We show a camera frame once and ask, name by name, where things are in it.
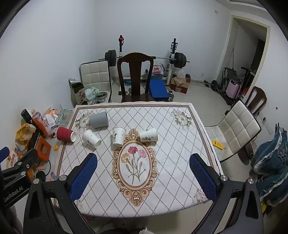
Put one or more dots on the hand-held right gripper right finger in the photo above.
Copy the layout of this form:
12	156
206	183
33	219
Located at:
203	177

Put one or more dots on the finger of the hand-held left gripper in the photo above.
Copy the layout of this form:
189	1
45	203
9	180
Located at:
23	158
3	154

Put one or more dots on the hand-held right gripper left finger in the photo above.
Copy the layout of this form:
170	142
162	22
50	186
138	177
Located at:
84	176

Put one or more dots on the white printed paper cup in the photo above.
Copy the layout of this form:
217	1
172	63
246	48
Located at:
91	138
118	137
148	135

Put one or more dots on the red paper cup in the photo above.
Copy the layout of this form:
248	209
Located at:
64	133

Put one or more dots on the grey cup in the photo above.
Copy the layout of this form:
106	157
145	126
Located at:
99	120

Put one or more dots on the orange box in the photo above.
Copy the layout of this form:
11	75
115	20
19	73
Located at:
43	147

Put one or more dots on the yellow plastic bag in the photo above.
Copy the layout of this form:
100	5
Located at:
23	135

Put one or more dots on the yellow flat tool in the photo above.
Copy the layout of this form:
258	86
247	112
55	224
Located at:
218	144

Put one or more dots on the floral printed tablecloth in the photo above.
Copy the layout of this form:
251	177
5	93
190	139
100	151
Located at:
171	157

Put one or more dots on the orange printed packet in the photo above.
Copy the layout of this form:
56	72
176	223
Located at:
41	123

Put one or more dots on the black cylinder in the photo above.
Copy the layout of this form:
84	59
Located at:
26	115

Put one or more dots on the glass ashtray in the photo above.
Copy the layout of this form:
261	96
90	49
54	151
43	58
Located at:
63	117

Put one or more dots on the white padded chair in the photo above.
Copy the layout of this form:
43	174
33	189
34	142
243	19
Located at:
238	121
94	72

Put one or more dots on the pile of blue clothes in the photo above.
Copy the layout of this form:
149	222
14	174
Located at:
270	162

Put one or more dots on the metal bowls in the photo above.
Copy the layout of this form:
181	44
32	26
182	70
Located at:
100	97

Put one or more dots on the printed carton box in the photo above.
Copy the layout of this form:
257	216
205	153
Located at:
78	94

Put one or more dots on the pale green plastic bag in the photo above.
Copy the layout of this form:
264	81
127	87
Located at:
91	92

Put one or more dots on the cardboard box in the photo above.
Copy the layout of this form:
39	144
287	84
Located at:
182	87

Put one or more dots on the small black barbell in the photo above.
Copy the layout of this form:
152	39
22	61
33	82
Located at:
212	85

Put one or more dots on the pink suitcase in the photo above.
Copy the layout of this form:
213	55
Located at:
232	88

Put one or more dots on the blue weight bench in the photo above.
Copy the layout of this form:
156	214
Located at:
158	90

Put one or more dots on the dark wooden chair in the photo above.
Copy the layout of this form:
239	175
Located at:
258	94
135	67

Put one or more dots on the red and white plastic bag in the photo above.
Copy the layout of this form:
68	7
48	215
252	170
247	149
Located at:
157	70

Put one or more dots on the barbell with black plates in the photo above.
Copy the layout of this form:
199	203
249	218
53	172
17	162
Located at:
180	59

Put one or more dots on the white squat rack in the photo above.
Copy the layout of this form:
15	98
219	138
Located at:
173	50

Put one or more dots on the white wall socket strip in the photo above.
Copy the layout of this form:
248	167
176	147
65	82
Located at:
266	125

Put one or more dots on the black folding frame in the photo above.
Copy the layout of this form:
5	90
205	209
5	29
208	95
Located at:
245	74

